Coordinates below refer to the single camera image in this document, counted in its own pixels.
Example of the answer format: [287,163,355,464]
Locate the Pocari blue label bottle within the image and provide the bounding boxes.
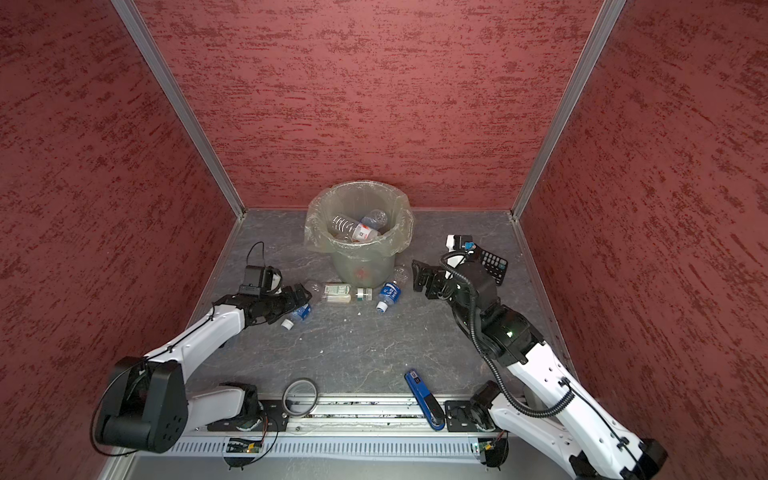
[360,209,388,232]

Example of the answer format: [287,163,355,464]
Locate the Wahaha red white bottle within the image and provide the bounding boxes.
[330,215,380,243]

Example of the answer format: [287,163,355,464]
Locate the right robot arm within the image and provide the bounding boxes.
[412,252,668,479]

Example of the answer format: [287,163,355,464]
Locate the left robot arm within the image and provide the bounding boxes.
[89,284,312,457]

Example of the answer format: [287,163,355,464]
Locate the grey mesh waste bin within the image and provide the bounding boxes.
[317,182,400,290]

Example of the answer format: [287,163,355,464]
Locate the clear plastic bin liner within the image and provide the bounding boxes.
[304,180,415,259]

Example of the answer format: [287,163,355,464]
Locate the black calculator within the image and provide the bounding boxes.
[480,250,509,286]

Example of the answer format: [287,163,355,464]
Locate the blue utility knife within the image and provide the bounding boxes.
[404,369,446,431]

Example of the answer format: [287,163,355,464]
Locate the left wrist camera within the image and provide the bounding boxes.
[238,265,283,297]

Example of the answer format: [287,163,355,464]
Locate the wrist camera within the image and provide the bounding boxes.
[445,235,480,267]
[238,265,283,297]

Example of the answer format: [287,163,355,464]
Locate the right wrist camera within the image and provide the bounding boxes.
[445,235,480,267]

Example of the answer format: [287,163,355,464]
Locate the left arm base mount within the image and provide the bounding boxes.
[205,400,289,434]

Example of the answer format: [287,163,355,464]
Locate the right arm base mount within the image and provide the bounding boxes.
[444,400,496,432]

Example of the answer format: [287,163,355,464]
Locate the aluminium front rail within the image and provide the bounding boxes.
[167,392,499,438]

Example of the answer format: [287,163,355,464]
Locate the white slotted cable duct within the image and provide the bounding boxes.
[165,436,480,462]

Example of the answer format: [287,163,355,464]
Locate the right aluminium corner post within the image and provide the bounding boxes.
[511,0,626,222]

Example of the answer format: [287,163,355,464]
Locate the aluminium corner post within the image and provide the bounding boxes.
[511,0,626,222]
[111,0,247,220]

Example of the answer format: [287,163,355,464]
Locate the left aluminium corner post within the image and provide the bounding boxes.
[111,0,247,220]

